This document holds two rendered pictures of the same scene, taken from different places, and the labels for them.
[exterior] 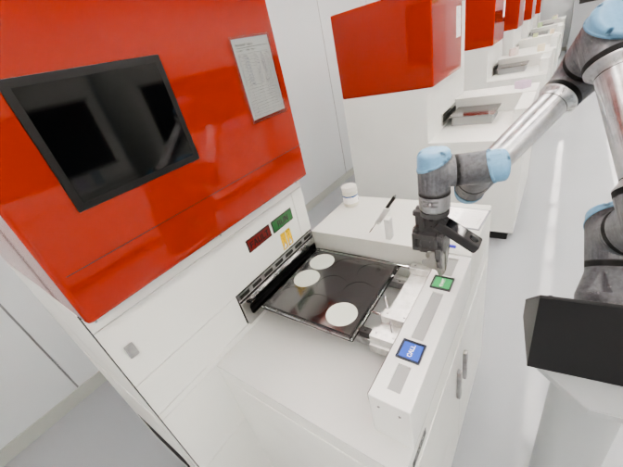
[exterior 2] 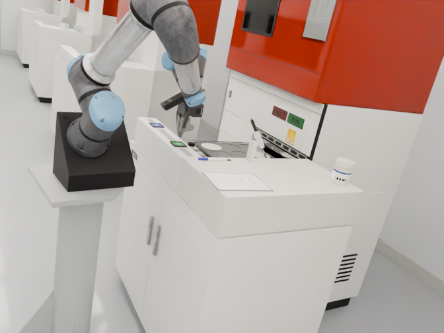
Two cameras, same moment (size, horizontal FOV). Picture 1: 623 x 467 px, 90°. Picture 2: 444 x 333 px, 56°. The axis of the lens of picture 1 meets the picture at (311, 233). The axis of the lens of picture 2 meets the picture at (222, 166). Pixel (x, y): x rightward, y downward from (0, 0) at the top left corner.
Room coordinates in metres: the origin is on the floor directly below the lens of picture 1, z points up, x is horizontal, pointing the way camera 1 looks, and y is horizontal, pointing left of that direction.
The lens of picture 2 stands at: (1.31, -1.85, 1.47)
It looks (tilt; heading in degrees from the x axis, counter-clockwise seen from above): 19 degrees down; 106
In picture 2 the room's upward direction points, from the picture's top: 12 degrees clockwise
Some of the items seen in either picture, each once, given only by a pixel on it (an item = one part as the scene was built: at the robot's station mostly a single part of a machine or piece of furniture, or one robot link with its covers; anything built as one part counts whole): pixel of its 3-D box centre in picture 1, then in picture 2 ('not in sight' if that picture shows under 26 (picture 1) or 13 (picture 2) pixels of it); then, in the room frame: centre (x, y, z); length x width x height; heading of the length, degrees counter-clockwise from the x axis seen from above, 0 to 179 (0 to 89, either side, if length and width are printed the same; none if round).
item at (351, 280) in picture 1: (330, 284); (241, 155); (0.88, -0.02, 0.90); 0.34 x 0.34 x 0.01; 48
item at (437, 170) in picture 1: (435, 171); (195, 61); (0.69, -0.32, 1.30); 0.09 x 0.08 x 0.11; 70
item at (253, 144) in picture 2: (384, 221); (256, 145); (0.99, -0.27, 1.03); 0.06 x 0.04 x 0.13; 48
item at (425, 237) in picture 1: (432, 228); (190, 101); (0.69, -0.31, 1.15); 0.09 x 0.08 x 0.12; 48
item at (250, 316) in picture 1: (284, 275); (275, 155); (1.00, 0.15, 0.89); 0.44 x 0.02 x 0.10; 138
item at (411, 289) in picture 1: (406, 308); not in sight; (0.71, -0.23, 0.87); 0.36 x 0.08 x 0.03; 138
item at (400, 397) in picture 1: (429, 332); (164, 150); (0.58, -0.25, 0.89); 0.55 x 0.09 x 0.14; 138
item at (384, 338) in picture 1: (385, 338); not in sight; (0.59, -0.13, 0.89); 0.08 x 0.03 x 0.03; 48
